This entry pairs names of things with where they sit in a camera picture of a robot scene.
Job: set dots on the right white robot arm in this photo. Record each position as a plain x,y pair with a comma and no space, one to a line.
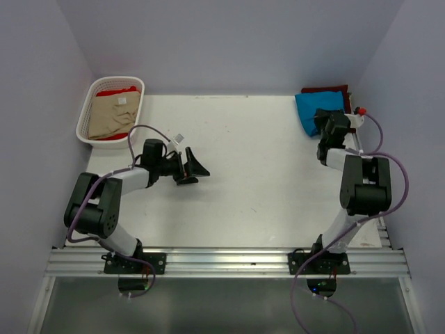
365,189

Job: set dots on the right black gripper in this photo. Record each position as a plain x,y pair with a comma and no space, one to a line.
320,115

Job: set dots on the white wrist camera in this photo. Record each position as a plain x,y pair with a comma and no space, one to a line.
174,143
357,117

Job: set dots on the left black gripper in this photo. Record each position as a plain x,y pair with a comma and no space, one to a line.
194,168

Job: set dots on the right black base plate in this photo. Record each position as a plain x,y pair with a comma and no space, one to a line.
326,263

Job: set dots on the aluminium mounting rail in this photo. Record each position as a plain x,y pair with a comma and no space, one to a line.
87,262

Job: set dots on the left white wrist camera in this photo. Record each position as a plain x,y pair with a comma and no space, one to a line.
174,143

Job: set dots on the folded dark red shirt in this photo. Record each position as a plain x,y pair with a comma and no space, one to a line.
342,88

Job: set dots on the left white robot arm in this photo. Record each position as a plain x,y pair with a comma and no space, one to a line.
94,206

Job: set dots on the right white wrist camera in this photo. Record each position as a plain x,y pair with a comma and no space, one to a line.
357,117

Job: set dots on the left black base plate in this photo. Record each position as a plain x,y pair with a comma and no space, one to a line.
156,262

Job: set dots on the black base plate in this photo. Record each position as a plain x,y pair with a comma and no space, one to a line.
156,262
326,263

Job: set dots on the blue t shirt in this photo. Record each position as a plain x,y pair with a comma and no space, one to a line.
308,103

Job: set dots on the white plastic basket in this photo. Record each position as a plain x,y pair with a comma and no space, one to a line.
105,84

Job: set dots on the beige shirt in basket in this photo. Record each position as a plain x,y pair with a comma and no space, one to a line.
113,116

